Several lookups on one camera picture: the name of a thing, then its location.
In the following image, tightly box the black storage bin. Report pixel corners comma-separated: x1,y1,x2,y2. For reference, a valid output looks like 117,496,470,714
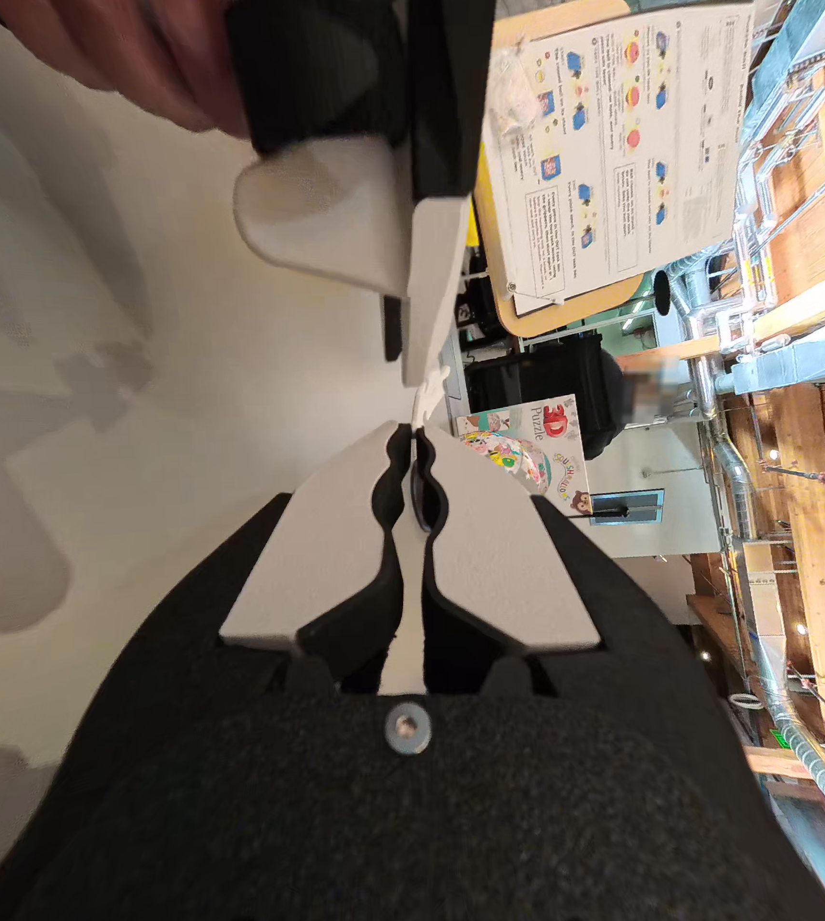
466,334,633,461

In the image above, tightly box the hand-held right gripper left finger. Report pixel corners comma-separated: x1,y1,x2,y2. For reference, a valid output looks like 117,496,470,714
219,421,413,681

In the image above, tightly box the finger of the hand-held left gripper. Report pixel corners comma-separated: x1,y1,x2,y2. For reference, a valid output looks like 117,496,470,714
382,194,474,391

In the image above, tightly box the clear plastic bag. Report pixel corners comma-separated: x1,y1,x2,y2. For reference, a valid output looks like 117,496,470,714
491,43,550,138

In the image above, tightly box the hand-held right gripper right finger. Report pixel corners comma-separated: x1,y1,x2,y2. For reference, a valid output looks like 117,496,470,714
416,425,602,693

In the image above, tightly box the printed puzzle box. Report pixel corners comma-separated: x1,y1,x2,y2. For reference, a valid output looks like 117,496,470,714
455,394,595,518

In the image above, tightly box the printed instruction sheet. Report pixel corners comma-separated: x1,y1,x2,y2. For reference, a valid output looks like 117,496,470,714
499,0,755,318

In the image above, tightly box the silver ventilation duct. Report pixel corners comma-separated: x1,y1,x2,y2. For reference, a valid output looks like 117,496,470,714
700,432,825,843

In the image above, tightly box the person's left hand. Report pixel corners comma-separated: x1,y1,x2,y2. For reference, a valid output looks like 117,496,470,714
0,0,252,139

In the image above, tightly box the colourful puzzle piece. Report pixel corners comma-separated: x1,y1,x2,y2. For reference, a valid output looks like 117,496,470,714
411,363,453,436

